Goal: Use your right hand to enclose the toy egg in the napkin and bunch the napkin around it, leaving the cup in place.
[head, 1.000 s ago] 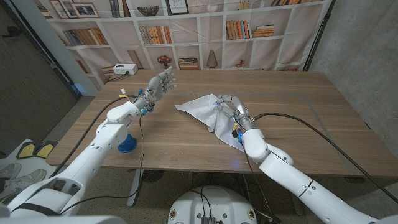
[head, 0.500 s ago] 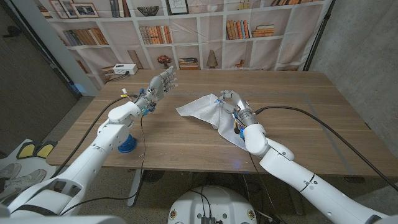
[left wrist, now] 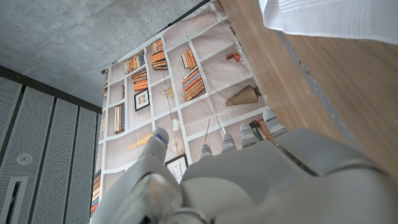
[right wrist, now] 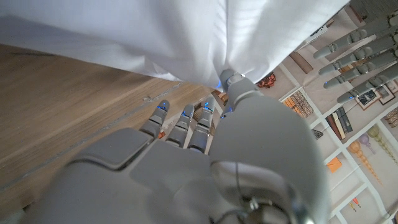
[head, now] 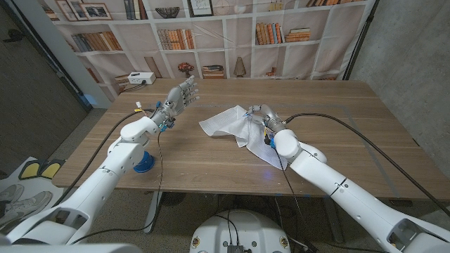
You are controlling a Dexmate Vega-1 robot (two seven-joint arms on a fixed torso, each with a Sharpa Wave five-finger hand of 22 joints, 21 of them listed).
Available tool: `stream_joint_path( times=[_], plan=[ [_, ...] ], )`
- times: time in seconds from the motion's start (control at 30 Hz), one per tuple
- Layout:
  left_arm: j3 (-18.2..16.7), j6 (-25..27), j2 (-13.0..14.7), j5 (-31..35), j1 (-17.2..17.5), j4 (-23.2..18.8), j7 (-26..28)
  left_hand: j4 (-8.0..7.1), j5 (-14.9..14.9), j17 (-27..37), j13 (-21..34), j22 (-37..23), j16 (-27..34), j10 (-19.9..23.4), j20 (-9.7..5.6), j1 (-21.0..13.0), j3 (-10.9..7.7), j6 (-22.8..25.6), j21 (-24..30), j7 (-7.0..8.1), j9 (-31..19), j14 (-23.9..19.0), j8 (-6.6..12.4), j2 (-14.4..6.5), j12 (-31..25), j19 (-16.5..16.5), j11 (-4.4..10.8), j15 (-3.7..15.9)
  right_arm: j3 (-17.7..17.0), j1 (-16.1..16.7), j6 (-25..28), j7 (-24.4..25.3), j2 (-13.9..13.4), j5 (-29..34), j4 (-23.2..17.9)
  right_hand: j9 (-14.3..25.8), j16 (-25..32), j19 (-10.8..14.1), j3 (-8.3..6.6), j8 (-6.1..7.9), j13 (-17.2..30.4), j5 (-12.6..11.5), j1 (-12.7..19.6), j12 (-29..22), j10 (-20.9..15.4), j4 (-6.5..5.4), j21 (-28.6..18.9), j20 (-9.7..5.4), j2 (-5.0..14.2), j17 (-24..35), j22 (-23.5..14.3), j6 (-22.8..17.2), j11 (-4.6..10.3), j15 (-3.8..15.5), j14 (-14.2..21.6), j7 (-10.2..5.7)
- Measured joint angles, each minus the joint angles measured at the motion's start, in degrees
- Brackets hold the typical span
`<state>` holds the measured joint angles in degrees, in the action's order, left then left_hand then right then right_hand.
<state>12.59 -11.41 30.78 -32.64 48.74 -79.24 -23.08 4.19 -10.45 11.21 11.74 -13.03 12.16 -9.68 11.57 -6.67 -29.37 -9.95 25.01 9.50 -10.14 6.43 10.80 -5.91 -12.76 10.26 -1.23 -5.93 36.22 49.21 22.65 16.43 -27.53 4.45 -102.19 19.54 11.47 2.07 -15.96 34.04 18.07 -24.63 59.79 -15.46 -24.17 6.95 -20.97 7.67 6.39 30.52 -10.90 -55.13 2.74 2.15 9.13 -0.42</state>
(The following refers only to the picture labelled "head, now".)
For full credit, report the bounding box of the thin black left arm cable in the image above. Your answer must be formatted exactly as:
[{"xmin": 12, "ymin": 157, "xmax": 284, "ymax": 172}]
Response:
[{"xmin": 70, "ymin": 129, "xmax": 165, "ymax": 245}]

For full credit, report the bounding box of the sneaker print floor poster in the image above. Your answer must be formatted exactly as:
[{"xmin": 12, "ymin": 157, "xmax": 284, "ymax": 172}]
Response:
[{"xmin": 0, "ymin": 156, "xmax": 66, "ymax": 237}]

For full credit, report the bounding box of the white cloth napkin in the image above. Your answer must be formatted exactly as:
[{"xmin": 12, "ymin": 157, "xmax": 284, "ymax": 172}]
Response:
[{"xmin": 198, "ymin": 105, "xmax": 289, "ymax": 171}]

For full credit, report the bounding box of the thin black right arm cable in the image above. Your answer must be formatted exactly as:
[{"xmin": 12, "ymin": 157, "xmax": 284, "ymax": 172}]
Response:
[{"xmin": 264, "ymin": 127, "xmax": 318, "ymax": 253}]

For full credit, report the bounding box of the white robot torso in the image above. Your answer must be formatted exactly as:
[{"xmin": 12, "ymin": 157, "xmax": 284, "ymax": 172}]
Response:
[{"xmin": 189, "ymin": 209, "xmax": 292, "ymax": 253}]

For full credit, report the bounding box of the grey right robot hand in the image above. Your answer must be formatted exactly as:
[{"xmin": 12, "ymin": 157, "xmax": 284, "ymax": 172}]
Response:
[{"xmin": 245, "ymin": 104, "xmax": 288, "ymax": 134}]

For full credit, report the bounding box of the white power strip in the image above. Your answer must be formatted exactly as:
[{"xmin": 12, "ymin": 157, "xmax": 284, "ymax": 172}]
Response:
[{"xmin": 127, "ymin": 72, "xmax": 157, "ymax": 86}]

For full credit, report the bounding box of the black backdrop stand pole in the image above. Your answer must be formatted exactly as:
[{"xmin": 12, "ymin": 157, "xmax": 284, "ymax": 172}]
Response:
[{"xmin": 342, "ymin": 0, "xmax": 380, "ymax": 81}]

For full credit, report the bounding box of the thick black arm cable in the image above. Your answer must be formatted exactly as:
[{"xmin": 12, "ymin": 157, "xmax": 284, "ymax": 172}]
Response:
[
  {"xmin": 284, "ymin": 112, "xmax": 450, "ymax": 218},
  {"xmin": 52, "ymin": 108, "xmax": 156, "ymax": 208}
]

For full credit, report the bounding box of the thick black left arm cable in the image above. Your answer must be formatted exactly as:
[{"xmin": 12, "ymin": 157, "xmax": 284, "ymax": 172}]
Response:
[{"xmin": 52, "ymin": 108, "xmax": 156, "ymax": 208}]

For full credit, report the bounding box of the black round floor object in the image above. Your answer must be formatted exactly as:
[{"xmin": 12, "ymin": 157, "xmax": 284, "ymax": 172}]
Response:
[{"xmin": 160, "ymin": 191, "xmax": 186, "ymax": 207}]

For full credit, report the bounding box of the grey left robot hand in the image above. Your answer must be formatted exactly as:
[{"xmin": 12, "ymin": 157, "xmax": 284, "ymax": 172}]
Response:
[{"xmin": 151, "ymin": 75, "xmax": 201, "ymax": 131}]

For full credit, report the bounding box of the black power strip cord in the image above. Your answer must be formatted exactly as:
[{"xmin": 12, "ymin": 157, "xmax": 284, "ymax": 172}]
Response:
[{"xmin": 122, "ymin": 81, "xmax": 147, "ymax": 93}]

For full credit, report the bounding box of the printed bookshelf backdrop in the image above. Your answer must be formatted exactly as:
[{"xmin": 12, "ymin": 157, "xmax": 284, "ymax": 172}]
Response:
[{"xmin": 37, "ymin": 0, "xmax": 377, "ymax": 103}]

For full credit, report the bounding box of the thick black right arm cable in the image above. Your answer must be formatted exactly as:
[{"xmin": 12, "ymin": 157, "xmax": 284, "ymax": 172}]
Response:
[{"xmin": 284, "ymin": 112, "xmax": 450, "ymax": 218}]

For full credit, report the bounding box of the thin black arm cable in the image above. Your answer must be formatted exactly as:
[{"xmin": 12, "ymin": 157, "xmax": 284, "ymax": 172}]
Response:
[
  {"xmin": 264, "ymin": 127, "xmax": 318, "ymax": 253},
  {"xmin": 70, "ymin": 129, "xmax": 165, "ymax": 245}
]

